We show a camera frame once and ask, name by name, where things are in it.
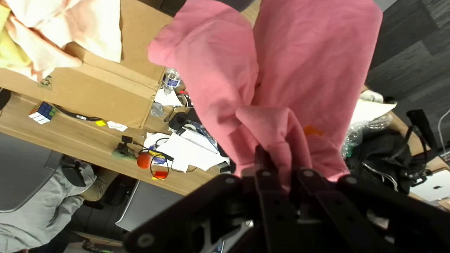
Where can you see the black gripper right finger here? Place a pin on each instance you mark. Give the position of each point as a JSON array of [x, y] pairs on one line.
[[338, 211]]

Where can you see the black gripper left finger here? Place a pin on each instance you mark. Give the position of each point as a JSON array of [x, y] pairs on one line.
[[272, 197]]

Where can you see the pink shirt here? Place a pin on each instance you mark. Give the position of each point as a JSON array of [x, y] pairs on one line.
[[304, 70]]

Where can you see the peach shirt with colourful print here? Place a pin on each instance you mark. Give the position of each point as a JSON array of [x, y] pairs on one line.
[[89, 28]]

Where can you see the yellow shirt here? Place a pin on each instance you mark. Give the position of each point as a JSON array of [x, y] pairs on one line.
[[9, 50]]

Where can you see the grey office chair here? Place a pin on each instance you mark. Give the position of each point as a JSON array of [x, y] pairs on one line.
[[141, 205], [23, 168]]

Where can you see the large cardboard box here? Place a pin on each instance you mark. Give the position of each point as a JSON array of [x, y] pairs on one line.
[[93, 93]]

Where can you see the white papers stack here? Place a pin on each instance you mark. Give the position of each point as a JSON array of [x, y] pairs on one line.
[[188, 149]]

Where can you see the small orange-capped bottle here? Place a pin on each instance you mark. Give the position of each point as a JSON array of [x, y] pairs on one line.
[[161, 167]]

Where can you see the orange ball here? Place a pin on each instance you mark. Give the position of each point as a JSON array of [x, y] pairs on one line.
[[144, 160]]

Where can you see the clear plastic water bottle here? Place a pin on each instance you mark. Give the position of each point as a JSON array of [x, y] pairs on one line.
[[168, 88]]

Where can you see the person in grey hoodie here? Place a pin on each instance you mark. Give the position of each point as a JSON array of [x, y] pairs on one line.
[[43, 219]]

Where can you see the rubik's cube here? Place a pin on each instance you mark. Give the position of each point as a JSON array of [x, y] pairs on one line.
[[43, 112]]

